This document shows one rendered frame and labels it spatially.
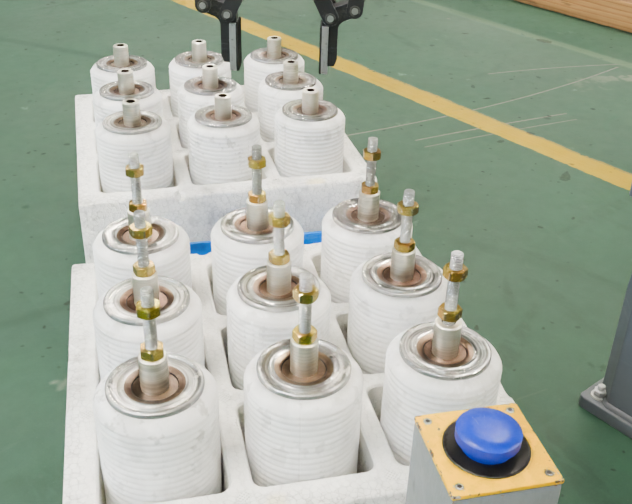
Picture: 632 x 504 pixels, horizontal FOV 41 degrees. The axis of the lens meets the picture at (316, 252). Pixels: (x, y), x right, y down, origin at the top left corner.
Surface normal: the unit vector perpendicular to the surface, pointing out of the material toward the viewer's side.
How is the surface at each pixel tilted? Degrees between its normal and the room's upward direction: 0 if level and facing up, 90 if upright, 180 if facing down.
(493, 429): 0
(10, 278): 0
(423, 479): 90
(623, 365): 90
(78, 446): 0
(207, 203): 90
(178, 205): 90
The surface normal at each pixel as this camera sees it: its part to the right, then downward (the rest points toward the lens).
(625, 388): -0.77, 0.31
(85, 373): 0.03, -0.86
